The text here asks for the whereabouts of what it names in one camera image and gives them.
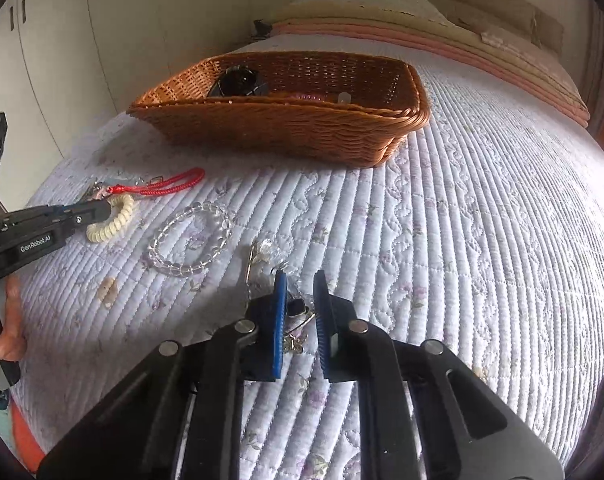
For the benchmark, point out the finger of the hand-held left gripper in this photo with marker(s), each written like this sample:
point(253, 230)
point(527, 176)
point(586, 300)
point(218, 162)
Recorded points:
point(89, 217)
point(62, 207)

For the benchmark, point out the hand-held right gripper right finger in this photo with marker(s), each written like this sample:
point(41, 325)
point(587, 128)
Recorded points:
point(321, 312)

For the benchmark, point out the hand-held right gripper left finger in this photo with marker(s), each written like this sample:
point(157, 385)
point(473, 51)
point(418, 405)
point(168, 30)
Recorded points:
point(280, 312)

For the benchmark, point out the brown wicker basket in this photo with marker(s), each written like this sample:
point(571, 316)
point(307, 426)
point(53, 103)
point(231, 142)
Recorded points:
point(292, 125)

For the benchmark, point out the silver flower brooch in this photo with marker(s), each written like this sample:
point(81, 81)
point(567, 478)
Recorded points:
point(263, 251)

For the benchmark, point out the white floral quilt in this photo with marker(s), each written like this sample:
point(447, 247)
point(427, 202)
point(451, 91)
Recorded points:
point(432, 240)

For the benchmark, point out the orange cloth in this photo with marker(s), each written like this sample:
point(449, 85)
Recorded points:
point(27, 435)

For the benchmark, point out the cream wardrobe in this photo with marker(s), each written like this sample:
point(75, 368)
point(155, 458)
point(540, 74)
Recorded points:
point(132, 35)

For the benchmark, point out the small black object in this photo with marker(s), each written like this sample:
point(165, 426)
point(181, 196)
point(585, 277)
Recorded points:
point(262, 28)

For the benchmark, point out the floral pillow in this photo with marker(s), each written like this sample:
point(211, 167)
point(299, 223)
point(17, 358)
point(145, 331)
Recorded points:
point(372, 2)

